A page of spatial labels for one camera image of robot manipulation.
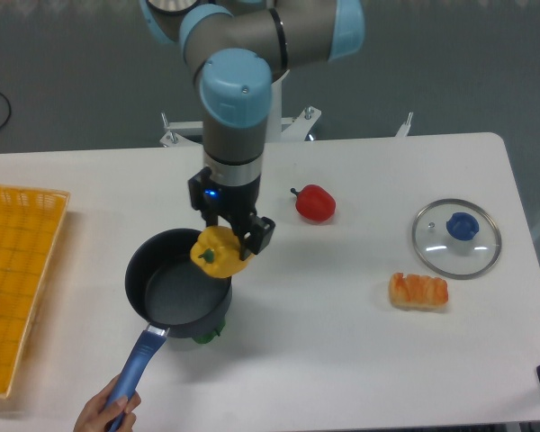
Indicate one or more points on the yellow bell pepper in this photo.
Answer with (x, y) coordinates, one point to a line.
(217, 252)

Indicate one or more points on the black pot blue handle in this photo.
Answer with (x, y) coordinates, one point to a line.
(173, 295)

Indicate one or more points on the orange bread loaf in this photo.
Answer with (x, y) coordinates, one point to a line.
(415, 291)

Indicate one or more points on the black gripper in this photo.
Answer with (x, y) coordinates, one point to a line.
(236, 205)

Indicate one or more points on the yellow plastic basket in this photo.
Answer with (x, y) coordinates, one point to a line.
(30, 223)

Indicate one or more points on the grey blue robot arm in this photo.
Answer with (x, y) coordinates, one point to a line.
(234, 52)

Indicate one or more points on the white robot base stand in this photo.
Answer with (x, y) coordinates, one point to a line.
(279, 129)

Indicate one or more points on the glass lid blue knob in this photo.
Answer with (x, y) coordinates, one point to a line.
(456, 239)

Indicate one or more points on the green bell pepper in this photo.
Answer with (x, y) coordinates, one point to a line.
(208, 337)

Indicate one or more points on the red bell pepper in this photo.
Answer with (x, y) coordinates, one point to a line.
(314, 203)

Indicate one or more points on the person's hand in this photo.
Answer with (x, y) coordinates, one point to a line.
(96, 415)

